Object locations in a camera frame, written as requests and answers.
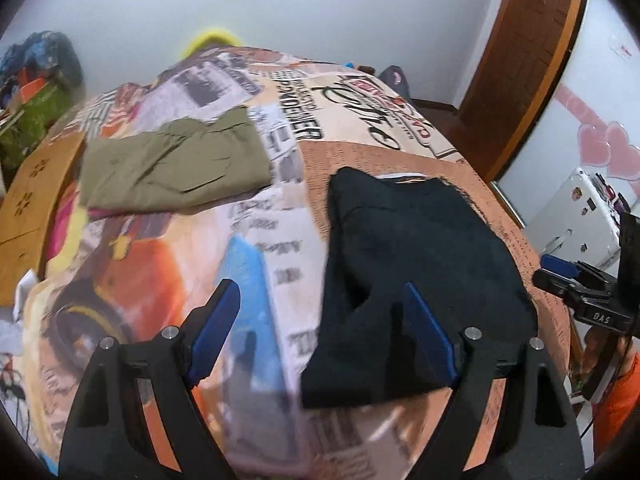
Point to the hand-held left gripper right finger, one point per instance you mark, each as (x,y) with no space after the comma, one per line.
(430,335)

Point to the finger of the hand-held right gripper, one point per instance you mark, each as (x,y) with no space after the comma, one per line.
(555,284)
(557,265)

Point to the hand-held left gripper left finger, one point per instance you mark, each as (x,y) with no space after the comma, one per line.
(215,330)

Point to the black pants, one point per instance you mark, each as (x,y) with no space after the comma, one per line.
(415,240)

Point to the olive green pants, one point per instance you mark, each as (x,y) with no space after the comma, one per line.
(170,165)

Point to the white box with stickers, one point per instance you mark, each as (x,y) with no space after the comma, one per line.
(575,215)

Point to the white crumpled cloth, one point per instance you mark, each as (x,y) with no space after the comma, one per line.
(12,320)

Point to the wooden door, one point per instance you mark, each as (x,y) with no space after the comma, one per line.
(525,60)

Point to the wooden headboard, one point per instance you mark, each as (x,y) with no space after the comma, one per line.
(35,200)

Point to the dark grey backpack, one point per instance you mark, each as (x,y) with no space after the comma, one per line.
(395,80)

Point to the green bag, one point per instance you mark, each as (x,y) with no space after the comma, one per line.
(25,125)

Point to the yellow pillow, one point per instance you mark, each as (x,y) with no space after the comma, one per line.
(212,42)

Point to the orange box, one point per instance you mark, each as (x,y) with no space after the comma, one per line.
(30,87)

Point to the pink heart wall sticker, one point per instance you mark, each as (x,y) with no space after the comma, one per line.
(605,145)

